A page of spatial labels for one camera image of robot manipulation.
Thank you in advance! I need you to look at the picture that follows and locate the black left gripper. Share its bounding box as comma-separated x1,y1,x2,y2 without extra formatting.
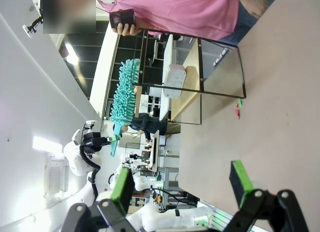
61,131,138,232

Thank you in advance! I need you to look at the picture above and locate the background person in black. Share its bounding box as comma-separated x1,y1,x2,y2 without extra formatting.
128,113,181,141

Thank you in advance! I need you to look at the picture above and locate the white dotted box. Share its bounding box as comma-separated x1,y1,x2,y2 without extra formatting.
162,64,187,99

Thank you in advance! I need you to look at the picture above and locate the teal microfiber duster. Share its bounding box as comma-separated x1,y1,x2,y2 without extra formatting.
109,58,141,158

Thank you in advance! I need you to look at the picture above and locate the person's left hand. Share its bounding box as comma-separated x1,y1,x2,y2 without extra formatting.
236,0,270,18

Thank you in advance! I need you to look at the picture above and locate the black camera on wall mount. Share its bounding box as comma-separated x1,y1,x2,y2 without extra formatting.
21,8,44,38

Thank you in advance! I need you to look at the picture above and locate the black green-padded right gripper finger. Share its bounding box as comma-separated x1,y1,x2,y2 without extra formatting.
226,160,311,232

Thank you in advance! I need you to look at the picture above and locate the wooden framed monitor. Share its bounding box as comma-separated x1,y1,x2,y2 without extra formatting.
147,129,161,173

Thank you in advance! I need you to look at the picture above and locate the person's right hand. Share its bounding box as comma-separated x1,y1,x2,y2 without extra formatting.
111,16,156,37

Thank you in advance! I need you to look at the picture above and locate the white partition panel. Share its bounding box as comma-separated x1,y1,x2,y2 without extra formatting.
158,34,175,121

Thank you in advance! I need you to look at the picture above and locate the dark smartphone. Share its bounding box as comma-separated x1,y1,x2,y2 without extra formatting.
109,8,136,28

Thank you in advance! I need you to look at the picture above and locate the red and green crumpled scrap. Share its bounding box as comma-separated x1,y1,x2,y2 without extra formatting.
234,98,245,120

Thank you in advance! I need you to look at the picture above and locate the rectangular ceiling light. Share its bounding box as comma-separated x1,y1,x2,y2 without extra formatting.
31,136,63,155

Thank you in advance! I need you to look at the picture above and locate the ceiling air vent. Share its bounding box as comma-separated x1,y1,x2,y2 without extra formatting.
42,159,70,200

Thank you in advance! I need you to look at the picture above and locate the person in pink shirt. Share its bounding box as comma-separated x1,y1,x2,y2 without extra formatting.
42,0,278,47

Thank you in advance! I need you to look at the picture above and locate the black cable hose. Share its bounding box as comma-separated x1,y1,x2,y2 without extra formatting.
79,144,101,198

